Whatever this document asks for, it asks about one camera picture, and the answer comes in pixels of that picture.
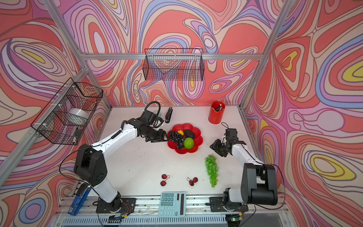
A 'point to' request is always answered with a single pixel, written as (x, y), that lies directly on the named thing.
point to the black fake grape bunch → (174, 136)
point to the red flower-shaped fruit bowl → (185, 138)
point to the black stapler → (168, 115)
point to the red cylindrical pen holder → (216, 112)
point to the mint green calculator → (172, 204)
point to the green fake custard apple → (188, 143)
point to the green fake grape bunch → (212, 170)
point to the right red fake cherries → (191, 182)
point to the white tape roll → (78, 114)
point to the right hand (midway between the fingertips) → (213, 150)
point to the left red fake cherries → (164, 176)
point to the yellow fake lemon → (180, 131)
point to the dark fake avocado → (188, 133)
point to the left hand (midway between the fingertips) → (167, 138)
